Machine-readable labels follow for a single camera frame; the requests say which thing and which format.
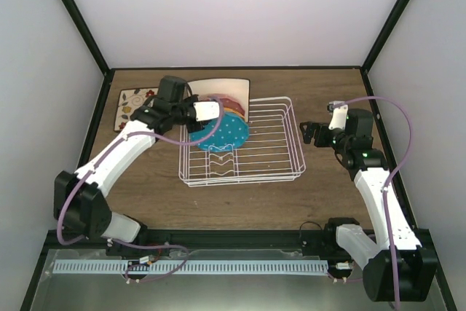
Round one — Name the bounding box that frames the yellow polka dot plate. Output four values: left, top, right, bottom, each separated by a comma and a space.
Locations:
224, 107, 245, 119

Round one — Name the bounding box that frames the pink polka dot plate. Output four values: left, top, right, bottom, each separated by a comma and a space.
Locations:
205, 94, 245, 113

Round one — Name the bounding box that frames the blue polka dot plate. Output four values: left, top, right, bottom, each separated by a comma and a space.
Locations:
189, 113, 249, 153

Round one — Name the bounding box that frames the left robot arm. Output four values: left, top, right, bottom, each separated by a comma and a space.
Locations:
54, 76, 222, 256

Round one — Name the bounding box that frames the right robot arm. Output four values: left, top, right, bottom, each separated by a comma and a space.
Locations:
299, 105, 438, 302

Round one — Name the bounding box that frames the cream square plate black rim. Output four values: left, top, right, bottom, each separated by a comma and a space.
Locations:
188, 77, 250, 122

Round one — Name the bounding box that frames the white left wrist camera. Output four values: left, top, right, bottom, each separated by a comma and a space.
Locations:
193, 101, 221, 122

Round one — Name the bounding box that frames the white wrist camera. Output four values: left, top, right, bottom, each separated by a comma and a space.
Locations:
327, 101, 348, 130
193, 101, 221, 122

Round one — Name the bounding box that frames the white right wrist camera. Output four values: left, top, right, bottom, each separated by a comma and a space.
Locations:
327, 101, 348, 130

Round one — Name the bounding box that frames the white wire dish rack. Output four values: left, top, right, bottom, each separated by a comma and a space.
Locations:
178, 96, 306, 187

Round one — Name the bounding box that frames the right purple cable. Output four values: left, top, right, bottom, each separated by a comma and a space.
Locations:
333, 95, 414, 310

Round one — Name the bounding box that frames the black front mounting rail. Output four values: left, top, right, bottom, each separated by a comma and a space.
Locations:
44, 229, 434, 259

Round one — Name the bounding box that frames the light blue slotted cable duct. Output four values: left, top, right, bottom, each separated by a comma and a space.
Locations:
52, 259, 328, 276

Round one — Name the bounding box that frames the black aluminium frame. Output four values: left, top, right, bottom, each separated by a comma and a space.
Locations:
20, 0, 458, 311

